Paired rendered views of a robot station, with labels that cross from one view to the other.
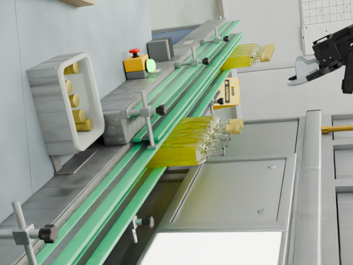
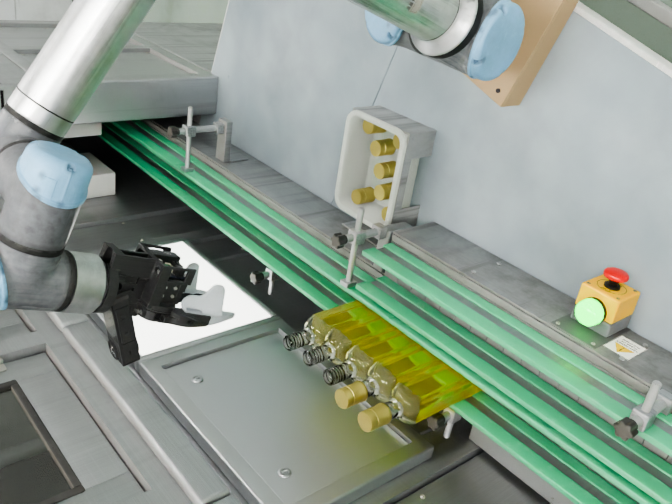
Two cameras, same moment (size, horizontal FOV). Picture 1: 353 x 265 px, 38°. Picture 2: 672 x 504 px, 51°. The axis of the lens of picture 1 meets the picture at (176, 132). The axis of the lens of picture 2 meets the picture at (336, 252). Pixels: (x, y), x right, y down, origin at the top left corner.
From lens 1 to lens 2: 2.18 m
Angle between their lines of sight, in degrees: 105
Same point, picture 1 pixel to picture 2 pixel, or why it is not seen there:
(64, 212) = (267, 198)
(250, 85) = not seen: outside the picture
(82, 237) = (221, 195)
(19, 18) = (399, 53)
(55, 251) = (226, 188)
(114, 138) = not seen: hidden behind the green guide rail
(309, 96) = not seen: outside the picture
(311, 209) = (138, 404)
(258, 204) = (214, 388)
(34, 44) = (405, 92)
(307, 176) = (204, 471)
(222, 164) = (373, 452)
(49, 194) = (313, 204)
